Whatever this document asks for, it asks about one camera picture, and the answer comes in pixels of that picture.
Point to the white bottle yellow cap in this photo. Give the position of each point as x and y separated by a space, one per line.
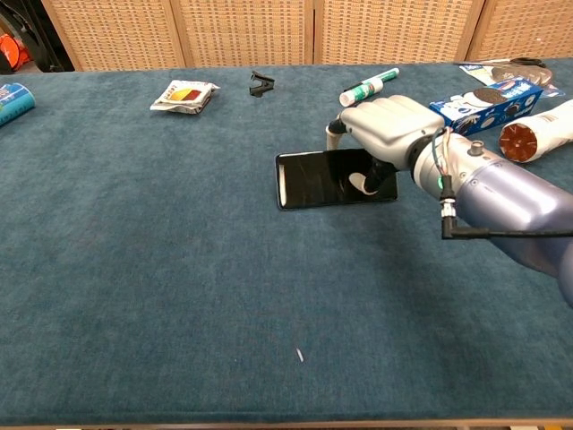
546 130

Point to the white green marker pen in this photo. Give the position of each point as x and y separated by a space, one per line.
367 88

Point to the blue can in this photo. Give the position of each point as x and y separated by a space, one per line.
15 103

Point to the dark blue table mat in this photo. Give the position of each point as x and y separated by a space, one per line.
179 269

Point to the blue Oreo cookie box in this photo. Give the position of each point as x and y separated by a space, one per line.
488 105

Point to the smartphone with teal frame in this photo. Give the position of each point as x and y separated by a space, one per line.
313 179

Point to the black curved equipment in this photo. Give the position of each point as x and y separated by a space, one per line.
42 49

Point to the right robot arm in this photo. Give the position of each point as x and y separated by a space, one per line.
515 197

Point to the wooden rattan folding screen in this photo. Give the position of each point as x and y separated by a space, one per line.
246 31

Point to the white snack packet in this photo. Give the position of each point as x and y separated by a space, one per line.
183 96

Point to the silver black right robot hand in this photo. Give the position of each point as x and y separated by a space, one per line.
389 121

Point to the black staple remover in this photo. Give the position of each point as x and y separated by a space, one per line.
260 85

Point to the small white paper scrap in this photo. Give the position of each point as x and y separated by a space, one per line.
299 355

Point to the orange object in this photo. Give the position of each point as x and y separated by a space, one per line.
13 50

